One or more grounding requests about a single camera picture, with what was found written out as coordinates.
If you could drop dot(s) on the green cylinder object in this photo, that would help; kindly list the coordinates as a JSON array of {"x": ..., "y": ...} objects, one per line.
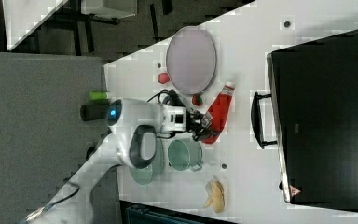
[{"x": 98, "y": 95}]

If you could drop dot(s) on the lilac round plate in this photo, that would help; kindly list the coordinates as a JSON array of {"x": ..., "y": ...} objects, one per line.
[{"x": 191, "y": 60}]

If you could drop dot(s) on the red ketchup bottle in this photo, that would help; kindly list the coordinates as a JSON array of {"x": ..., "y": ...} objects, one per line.
[{"x": 218, "y": 111}]

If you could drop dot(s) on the steel toaster oven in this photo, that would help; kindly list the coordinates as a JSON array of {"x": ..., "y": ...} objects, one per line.
[{"x": 314, "y": 95}]

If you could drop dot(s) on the red strawberry near plate edge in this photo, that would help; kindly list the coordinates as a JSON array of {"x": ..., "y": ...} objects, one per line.
[{"x": 163, "y": 78}]

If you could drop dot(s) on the black cylinder post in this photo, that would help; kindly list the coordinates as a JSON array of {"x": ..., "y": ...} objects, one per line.
[{"x": 93, "y": 112}]

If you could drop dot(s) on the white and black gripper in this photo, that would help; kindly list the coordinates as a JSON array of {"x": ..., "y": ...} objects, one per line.
[{"x": 177, "y": 119}]

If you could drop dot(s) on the peeled banana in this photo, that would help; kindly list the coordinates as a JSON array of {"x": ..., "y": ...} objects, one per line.
[{"x": 215, "y": 198}]

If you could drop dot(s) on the green colander basket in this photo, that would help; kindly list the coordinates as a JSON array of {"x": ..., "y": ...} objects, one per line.
[{"x": 148, "y": 174}]

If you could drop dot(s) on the red strawberry near bowl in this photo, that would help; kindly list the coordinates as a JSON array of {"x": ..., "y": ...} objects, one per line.
[{"x": 196, "y": 100}]

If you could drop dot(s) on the green mug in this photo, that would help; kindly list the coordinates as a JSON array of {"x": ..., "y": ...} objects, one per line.
[{"x": 185, "y": 154}]

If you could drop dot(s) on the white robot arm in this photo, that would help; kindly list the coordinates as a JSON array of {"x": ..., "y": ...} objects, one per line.
[{"x": 134, "y": 129}]

